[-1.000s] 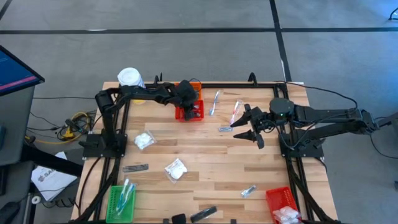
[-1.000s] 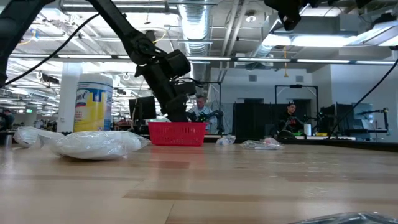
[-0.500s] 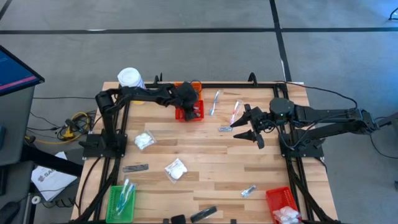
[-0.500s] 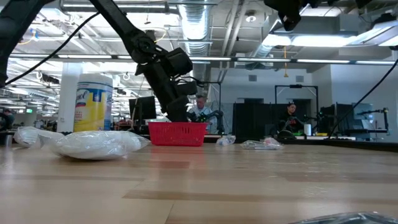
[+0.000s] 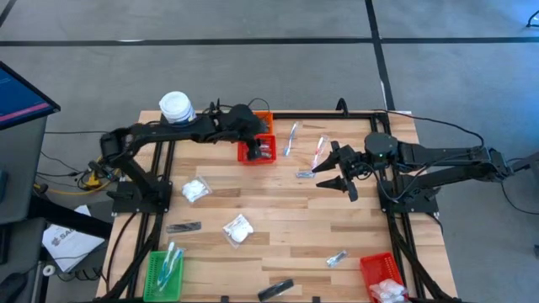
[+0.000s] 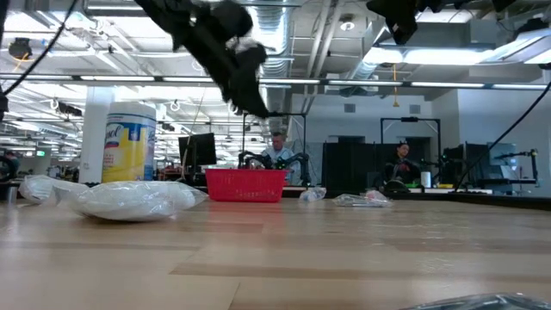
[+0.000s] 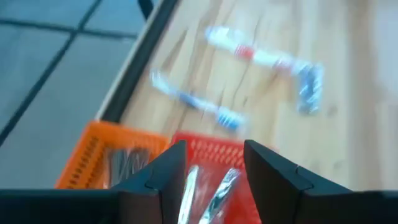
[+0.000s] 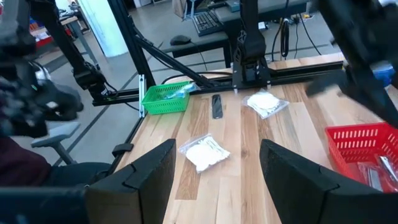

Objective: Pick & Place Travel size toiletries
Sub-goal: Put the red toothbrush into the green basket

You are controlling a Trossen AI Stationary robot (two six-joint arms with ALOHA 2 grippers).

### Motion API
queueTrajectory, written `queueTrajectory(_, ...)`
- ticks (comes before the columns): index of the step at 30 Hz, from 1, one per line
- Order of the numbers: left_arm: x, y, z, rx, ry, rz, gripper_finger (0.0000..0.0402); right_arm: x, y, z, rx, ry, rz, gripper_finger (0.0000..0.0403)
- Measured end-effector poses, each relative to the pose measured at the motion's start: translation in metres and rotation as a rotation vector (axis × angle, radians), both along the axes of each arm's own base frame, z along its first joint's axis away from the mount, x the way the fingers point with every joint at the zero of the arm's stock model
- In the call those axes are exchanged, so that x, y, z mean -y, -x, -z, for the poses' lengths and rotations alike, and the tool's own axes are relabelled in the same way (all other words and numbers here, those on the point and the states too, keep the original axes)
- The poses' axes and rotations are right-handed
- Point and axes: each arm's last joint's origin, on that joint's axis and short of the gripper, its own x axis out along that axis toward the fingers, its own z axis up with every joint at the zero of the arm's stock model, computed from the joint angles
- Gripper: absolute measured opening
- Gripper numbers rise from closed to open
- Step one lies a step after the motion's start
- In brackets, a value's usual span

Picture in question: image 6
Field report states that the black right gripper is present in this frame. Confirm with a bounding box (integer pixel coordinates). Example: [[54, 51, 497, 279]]
[[365, 0, 517, 47]]

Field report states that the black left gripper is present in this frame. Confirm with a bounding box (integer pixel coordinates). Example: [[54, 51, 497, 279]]
[[210, 36, 272, 119]]

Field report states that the person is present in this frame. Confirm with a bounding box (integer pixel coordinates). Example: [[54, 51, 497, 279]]
[[381, 141, 422, 190], [261, 131, 300, 173]]

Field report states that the black background monitor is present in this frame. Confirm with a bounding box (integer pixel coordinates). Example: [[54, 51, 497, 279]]
[[177, 132, 218, 168]]

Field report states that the small red plastic basket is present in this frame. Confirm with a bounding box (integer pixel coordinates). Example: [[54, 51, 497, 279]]
[[204, 167, 288, 204]]

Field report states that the packaged blue toothbrush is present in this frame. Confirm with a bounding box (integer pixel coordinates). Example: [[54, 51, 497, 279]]
[[298, 186, 327, 204]]

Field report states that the black partition panel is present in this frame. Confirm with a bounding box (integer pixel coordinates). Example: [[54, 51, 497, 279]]
[[321, 135, 381, 195]]

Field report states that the Lysol wipes canister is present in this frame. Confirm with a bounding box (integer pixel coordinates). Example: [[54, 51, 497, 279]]
[[102, 101, 158, 185]]

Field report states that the long ceiling light strip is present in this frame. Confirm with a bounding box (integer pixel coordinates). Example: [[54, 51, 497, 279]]
[[0, 73, 551, 90]]

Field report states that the silver nail clipper packet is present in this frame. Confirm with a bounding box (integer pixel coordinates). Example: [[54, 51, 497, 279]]
[[333, 193, 393, 209]]

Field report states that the cotton pads plastic bag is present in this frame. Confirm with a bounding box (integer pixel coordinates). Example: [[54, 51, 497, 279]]
[[63, 179, 211, 223]]

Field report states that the packaged red toothbrush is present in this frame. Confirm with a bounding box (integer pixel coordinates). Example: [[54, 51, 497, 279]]
[[364, 188, 393, 202]]

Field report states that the white building column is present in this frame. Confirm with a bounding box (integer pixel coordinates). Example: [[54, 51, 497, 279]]
[[78, 85, 116, 181]]

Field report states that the white cotton plastic bag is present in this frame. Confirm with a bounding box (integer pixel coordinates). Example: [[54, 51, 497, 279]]
[[17, 173, 90, 206]]

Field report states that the packaged black comb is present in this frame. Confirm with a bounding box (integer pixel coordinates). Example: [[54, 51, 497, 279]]
[[398, 291, 551, 310]]

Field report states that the black background frame stand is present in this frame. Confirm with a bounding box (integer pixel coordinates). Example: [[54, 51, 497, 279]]
[[241, 112, 308, 187], [380, 116, 443, 182]]

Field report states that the silver ceiling duct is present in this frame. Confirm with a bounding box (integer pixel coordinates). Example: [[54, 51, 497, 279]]
[[253, 0, 296, 78]]

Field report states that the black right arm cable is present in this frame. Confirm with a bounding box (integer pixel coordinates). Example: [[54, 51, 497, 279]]
[[454, 79, 551, 193]]

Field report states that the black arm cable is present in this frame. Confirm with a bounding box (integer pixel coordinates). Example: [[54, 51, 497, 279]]
[[0, 0, 79, 98], [454, 79, 551, 193]]

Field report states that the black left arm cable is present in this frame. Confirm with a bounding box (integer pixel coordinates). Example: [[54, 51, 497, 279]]
[[0, 0, 79, 98]]

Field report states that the black ceiling cable reel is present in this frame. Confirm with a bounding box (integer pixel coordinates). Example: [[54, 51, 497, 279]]
[[7, 37, 34, 60]]

